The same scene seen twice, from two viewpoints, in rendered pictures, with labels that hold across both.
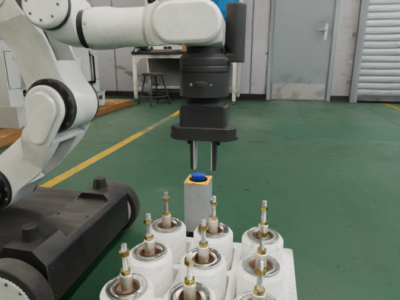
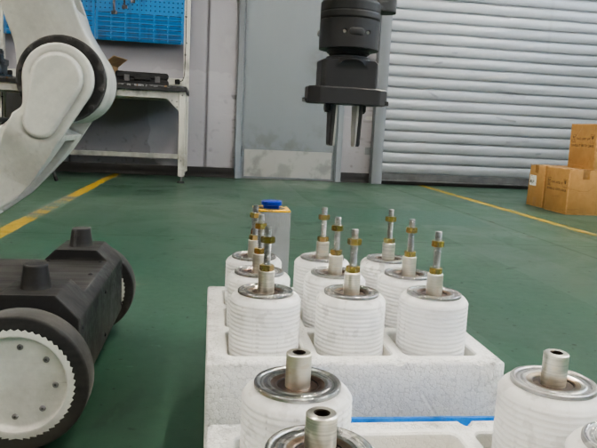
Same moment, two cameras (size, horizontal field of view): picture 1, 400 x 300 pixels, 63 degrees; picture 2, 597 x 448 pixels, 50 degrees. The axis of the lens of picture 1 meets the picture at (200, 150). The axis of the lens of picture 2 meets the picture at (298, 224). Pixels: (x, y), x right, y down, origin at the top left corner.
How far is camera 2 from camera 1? 0.52 m
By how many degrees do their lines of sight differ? 21
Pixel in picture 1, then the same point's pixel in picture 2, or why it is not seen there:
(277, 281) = not seen: hidden behind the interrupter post
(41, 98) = (60, 61)
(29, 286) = (70, 339)
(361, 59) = (384, 115)
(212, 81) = (370, 28)
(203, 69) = (362, 12)
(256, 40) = (214, 73)
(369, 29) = (394, 68)
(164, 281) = not seen: hidden behind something
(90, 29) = not seen: outside the picture
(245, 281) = (398, 289)
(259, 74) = (222, 132)
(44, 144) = (51, 139)
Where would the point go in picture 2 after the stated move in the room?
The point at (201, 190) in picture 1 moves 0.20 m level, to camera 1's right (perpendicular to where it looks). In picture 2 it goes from (281, 221) to (374, 220)
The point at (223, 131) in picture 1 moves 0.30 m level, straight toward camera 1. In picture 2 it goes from (376, 92) to (490, 79)
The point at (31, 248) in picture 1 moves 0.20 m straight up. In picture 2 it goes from (50, 293) to (49, 158)
